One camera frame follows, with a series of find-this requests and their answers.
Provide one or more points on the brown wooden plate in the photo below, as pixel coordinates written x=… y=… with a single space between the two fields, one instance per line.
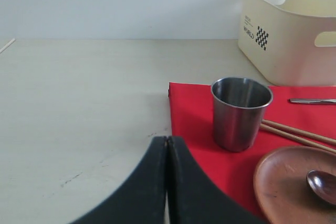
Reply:
x=281 y=187

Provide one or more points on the red table cloth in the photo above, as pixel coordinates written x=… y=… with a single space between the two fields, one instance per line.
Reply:
x=191 y=108

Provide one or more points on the upper wooden chopstick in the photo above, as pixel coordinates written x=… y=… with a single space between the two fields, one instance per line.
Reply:
x=294 y=130

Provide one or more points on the stainless steel cup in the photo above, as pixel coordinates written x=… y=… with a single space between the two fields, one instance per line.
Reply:
x=239 y=105

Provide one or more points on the cream plastic storage bin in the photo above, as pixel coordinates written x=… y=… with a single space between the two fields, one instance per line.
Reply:
x=290 y=42

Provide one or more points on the dark wooden spoon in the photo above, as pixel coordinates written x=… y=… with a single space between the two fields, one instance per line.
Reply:
x=322 y=184

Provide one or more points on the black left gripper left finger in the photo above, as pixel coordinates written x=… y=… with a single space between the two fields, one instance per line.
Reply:
x=141 y=197

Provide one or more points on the lower wooden chopstick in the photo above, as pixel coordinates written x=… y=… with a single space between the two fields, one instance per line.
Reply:
x=296 y=138

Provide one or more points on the wooden chopstick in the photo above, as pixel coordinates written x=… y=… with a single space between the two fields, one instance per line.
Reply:
x=296 y=138
x=294 y=130

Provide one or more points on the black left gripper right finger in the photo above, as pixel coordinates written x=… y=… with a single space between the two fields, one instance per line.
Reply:
x=192 y=196

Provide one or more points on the silver table knife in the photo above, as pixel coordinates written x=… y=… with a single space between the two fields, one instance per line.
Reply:
x=312 y=101

